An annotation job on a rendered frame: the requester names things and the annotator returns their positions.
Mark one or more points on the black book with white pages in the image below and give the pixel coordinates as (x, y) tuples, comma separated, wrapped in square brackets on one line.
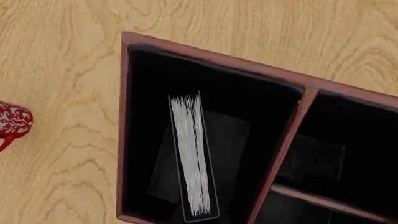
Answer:
[(189, 154)]

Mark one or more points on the red-brown desk caddy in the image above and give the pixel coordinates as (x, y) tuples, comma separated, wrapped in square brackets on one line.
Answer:
[(306, 106)]

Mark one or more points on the red patterned mug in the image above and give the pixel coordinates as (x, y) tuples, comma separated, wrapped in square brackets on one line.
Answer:
[(14, 120)]

